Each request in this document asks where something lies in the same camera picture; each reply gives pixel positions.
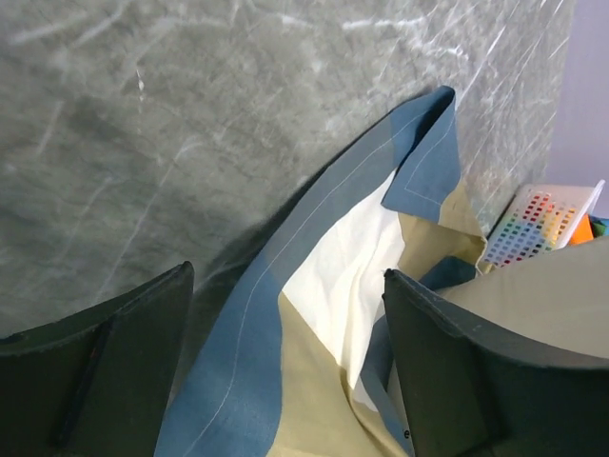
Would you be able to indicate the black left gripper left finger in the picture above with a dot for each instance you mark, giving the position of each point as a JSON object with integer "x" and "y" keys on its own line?
{"x": 97, "y": 382}

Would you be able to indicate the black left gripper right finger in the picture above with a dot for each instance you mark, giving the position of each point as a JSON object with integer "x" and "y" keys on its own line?
{"x": 473, "y": 388}

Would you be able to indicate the cream white pillow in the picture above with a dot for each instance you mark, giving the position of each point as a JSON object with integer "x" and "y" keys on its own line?
{"x": 337, "y": 289}

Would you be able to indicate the white plastic basket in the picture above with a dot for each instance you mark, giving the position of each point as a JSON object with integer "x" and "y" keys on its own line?
{"x": 541, "y": 218}

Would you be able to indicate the rainbow striped cloth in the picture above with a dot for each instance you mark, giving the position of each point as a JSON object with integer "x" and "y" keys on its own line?
{"x": 589, "y": 228}

